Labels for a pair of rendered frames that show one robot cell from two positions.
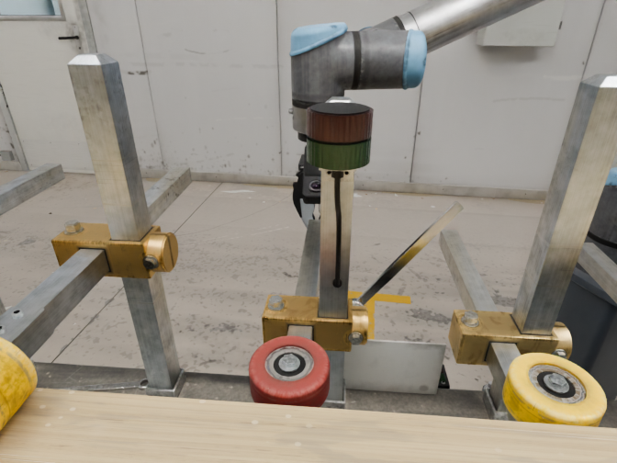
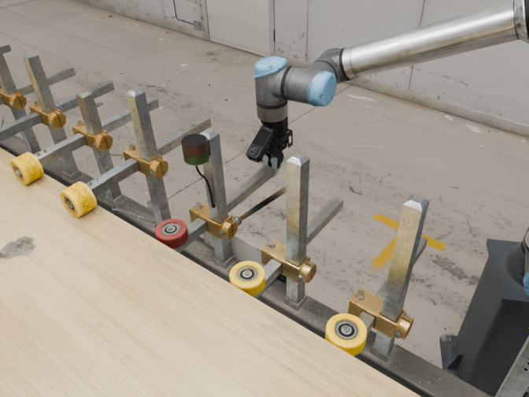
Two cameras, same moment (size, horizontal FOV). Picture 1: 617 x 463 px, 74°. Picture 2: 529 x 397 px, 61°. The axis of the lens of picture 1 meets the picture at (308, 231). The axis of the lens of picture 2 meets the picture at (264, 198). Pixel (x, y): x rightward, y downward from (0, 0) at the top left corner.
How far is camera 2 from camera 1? 0.84 m
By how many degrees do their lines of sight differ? 30
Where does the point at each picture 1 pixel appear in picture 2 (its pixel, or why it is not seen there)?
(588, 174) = (291, 194)
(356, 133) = (192, 153)
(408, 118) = not seen: outside the picture
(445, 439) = (191, 270)
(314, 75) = (260, 90)
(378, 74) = (294, 97)
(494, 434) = (207, 276)
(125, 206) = (143, 146)
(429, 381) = not seen: hidden behind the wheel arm
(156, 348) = (157, 208)
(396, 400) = not seen: hidden behind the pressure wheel
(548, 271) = (289, 233)
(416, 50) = (315, 88)
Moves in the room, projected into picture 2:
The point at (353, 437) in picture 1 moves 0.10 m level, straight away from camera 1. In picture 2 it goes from (166, 257) to (198, 235)
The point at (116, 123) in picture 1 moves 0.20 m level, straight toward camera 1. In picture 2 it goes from (140, 116) to (109, 159)
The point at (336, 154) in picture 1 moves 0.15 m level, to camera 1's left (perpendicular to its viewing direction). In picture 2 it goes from (186, 158) to (138, 141)
